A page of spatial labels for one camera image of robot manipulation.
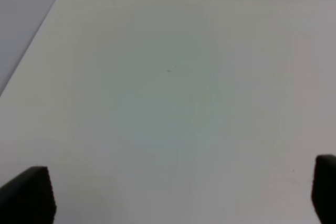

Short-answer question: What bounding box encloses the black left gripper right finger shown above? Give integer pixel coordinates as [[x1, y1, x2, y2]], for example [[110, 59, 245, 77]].
[[311, 154, 335, 224]]

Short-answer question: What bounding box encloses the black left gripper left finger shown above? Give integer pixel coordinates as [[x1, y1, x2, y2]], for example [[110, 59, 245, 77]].
[[1, 166, 57, 224]]

